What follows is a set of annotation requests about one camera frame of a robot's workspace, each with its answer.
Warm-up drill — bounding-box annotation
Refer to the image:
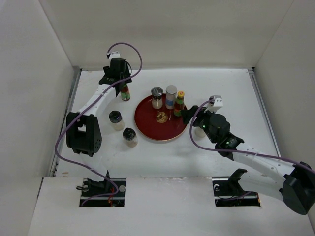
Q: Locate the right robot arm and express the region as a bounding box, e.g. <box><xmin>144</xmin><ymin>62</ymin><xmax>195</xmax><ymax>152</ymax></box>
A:
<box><xmin>181</xmin><ymin>105</ymin><xmax>315</xmax><ymax>215</ymax></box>

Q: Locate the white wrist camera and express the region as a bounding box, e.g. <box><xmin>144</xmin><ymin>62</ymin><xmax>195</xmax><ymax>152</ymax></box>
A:
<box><xmin>205</xmin><ymin>95</ymin><xmax>223</xmax><ymax>114</ymax></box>
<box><xmin>106</xmin><ymin>51</ymin><xmax>121</xmax><ymax>60</ymax></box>

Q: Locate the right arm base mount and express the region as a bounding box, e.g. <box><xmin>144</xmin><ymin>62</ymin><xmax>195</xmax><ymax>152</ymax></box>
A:
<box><xmin>212</xmin><ymin>169</ymin><xmax>260</xmax><ymax>207</ymax></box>

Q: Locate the black-lid shaker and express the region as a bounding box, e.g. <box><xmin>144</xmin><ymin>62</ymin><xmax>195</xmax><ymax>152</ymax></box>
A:
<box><xmin>109</xmin><ymin>111</ymin><xmax>125</xmax><ymax>131</ymax></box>
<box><xmin>195</xmin><ymin>127</ymin><xmax>206</xmax><ymax>138</ymax></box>
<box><xmin>123</xmin><ymin>127</ymin><xmax>138</xmax><ymax>148</ymax></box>

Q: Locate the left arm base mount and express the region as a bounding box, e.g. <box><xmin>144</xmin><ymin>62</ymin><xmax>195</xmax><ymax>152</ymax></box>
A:
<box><xmin>76</xmin><ymin>178</ymin><xmax>126</xmax><ymax>207</ymax></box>

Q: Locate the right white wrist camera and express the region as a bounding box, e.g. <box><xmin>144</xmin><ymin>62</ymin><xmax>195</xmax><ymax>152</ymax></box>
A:
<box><xmin>205</xmin><ymin>95</ymin><xmax>223</xmax><ymax>114</ymax></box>

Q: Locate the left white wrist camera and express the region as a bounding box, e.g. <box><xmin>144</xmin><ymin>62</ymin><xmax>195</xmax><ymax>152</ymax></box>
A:
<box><xmin>106</xmin><ymin>51</ymin><xmax>121</xmax><ymax>60</ymax></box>

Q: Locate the silver-lid spice shaker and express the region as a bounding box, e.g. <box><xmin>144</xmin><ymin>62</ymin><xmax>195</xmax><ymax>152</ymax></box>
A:
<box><xmin>151</xmin><ymin>87</ymin><xmax>163</xmax><ymax>109</ymax></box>

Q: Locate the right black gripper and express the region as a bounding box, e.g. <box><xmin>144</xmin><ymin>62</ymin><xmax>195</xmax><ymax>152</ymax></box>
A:
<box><xmin>180</xmin><ymin>105</ymin><xmax>218</xmax><ymax>144</ymax></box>

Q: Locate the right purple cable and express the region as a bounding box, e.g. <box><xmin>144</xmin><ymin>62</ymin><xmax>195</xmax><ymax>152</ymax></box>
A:
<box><xmin>189</xmin><ymin>98</ymin><xmax>315</xmax><ymax>173</ymax></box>

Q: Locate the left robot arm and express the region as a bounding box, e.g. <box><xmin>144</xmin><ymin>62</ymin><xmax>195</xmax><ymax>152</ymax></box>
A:
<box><xmin>66</xmin><ymin>58</ymin><xmax>130</xmax><ymax>157</ymax></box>

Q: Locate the red round tray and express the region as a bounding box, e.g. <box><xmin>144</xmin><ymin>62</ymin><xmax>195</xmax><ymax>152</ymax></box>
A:
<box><xmin>134</xmin><ymin>95</ymin><xmax>187</xmax><ymax>141</ymax></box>

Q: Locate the ketchup bottle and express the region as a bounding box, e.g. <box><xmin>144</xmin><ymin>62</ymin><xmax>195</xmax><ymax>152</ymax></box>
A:
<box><xmin>173</xmin><ymin>91</ymin><xmax>185</xmax><ymax>117</ymax></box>
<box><xmin>120</xmin><ymin>84</ymin><xmax>130</xmax><ymax>101</ymax></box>

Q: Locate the tall pearl jar blue label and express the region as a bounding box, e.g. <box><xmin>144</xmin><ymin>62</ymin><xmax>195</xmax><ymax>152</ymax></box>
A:
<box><xmin>165</xmin><ymin>85</ymin><xmax>177</xmax><ymax>110</ymax></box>

